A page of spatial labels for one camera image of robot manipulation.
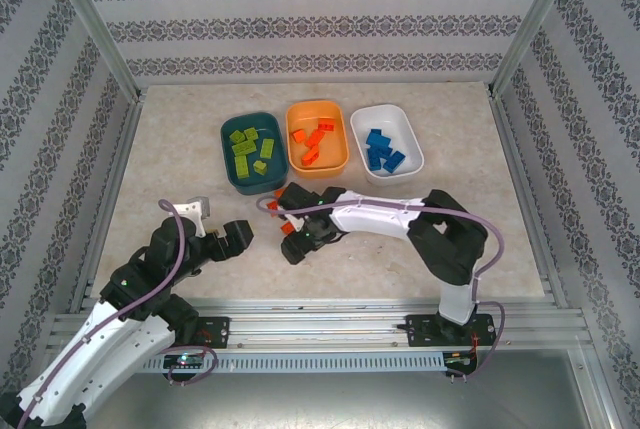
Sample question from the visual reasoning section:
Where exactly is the orange plastic container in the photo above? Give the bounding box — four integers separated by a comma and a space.
285, 100, 350, 180

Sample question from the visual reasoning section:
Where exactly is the teal plastic container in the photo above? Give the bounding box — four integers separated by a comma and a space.
220, 111, 290, 196

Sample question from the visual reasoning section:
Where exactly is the white plastic container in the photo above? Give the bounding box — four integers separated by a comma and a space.
349, 103, 425, 186

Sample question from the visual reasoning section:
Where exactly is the metal sheet panel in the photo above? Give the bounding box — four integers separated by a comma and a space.
29, 348, 621, 429

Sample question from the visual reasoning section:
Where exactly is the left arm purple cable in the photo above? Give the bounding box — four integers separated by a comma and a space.
17, 198, 219, 429

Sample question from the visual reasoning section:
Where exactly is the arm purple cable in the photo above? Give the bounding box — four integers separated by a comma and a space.
17, 198, 219, 429
255, 196, 506, 380

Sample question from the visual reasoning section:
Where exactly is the aluminium mounting rail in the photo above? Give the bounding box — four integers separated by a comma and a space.
47, 297, 587, 353

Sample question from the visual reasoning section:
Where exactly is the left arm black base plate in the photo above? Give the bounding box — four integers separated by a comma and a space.
189, 316, 231, 350

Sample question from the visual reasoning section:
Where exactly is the slotted grey cable duct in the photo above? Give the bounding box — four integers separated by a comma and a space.
142, 352, 447, 375

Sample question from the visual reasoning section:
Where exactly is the aluminium side rail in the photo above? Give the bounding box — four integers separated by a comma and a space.
67, 93, 147, 314
487, 91, 571, 310

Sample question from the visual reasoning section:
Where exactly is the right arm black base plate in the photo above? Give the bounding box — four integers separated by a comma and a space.
405, 312, 499, 349

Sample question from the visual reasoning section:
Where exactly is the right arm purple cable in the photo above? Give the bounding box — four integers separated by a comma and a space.
255, 196, 506, 380

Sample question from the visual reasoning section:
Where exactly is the aluminium frame post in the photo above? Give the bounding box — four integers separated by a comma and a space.
488, 0, 586, 100
39, 0, 146, 103

